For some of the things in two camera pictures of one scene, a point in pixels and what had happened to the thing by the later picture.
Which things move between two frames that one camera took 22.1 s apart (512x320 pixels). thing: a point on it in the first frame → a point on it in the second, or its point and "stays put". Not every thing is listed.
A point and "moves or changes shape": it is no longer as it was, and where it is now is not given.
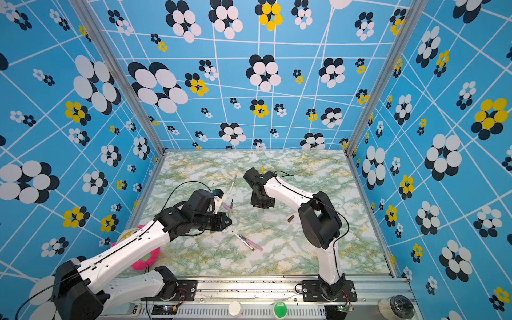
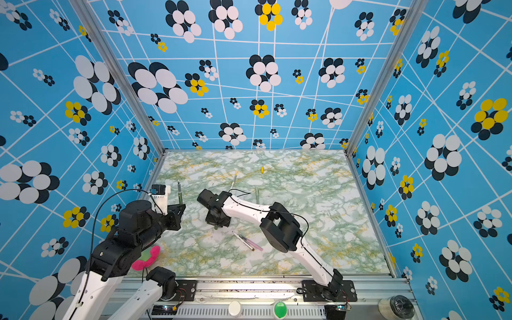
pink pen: (251, 243) stays put
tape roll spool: (396, 307) stays put
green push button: (281, 309) stays put
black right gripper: (253, 202) → (209, 219)
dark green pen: (231, 208) moves or changes shape
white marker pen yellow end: (233, 183) stays put
